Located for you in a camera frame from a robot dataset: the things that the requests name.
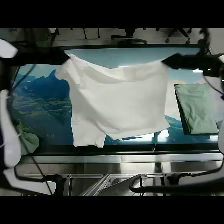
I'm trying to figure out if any white T-shirt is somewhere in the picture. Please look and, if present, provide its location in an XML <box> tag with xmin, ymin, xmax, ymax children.
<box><xmin>54</xmin><ymin>53</ymin><xmax>171</xmax><ymax>149</ymax></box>

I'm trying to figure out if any green folded garment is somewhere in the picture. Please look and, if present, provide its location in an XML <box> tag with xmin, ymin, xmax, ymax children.
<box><xmin>173</xmin><ymin>82</ymin><xmax>220</xmax><ymax>136</ymax></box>

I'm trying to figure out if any green bunched garment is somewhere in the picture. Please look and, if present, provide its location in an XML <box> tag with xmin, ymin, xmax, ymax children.
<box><xmin>14</xmin><ymin>121</ymin><xmax>41</xmax><ymax>156</ymax></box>

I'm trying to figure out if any silver frame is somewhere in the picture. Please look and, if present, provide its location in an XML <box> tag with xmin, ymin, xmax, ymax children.
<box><xmin>14</xmin><ymin>151</ymin><xmax>224</xmax><ymax>197</ymax></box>

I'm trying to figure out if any black cable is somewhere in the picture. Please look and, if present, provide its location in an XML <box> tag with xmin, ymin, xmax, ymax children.
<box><xmin>201</xmin><ymin>75</ymin><xmax>224</xmax><ymax>98</ymax></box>
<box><xmin>10</xmin><ymin>64</ymin><xmax>37</xmax><ymax>93</ymax></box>

